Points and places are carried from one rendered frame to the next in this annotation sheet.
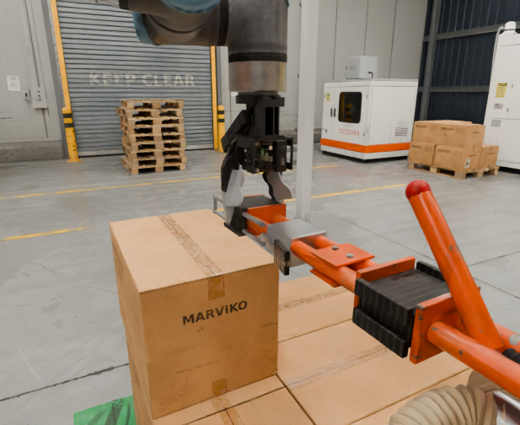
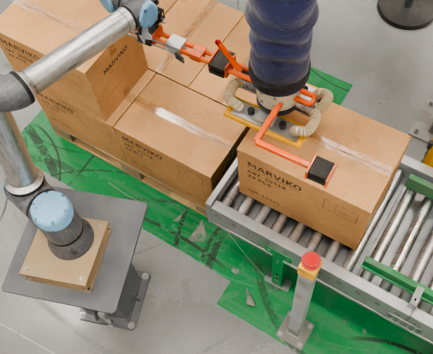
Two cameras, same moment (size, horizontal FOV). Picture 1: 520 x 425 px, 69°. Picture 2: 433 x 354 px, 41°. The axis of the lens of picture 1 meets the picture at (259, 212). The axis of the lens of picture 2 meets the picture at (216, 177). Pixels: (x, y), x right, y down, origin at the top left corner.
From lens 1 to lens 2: 1.94 m
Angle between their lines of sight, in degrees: 48
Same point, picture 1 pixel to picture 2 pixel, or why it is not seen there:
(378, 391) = not seen: hidden behind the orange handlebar
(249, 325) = (130, 55)
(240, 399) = (139, 90)
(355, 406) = (195, 65)
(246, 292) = (125, 41)
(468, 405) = (238, 82)
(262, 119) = not seen: hidden behind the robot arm
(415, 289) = (222, 60)
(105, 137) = not seen: outside the picture
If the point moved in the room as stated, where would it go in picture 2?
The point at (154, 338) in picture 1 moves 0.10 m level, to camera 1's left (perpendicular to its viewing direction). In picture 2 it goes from (95, 88) to (77, 97)
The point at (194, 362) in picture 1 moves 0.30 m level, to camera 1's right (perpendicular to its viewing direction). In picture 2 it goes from (113, 87) to (165, 60)
